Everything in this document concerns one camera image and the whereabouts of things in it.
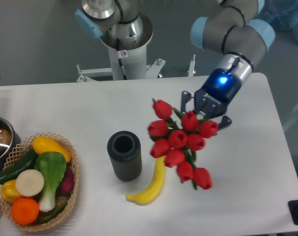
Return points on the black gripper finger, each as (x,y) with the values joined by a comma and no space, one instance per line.
(186,97)
(223,122)

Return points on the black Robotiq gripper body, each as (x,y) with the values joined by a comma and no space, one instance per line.
(212,99)

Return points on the red tulip bouquet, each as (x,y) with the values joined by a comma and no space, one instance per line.
(178,136)

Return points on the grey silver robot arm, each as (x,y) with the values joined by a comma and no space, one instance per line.
(235,32)

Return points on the dark grey ribbed vase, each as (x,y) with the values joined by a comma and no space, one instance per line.
(124,150)

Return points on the blue plastic bag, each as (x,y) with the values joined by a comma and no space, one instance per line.
(282,15)

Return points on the yellow banana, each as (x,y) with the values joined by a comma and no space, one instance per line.
(149,194)

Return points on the purple sweet potato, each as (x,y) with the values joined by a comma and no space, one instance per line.
(67,184)

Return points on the green bok choy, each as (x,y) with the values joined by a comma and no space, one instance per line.
(52,166)

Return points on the yellow squash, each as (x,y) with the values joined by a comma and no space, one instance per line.
(43,144)

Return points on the woven wicker basket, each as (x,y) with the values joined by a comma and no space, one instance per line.
(64,201)

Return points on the green chili pepper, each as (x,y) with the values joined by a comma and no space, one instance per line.
(52,215)

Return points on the dark green cucumber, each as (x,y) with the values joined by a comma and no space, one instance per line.
(26,162)

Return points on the white round radish slice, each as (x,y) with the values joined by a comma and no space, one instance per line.
(30,183)

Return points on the orange fruit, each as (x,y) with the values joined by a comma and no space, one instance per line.
(24,211)

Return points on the yellow bell pepper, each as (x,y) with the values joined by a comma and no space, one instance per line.
(9,192)

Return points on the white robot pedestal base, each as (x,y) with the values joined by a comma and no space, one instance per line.
(125,64)

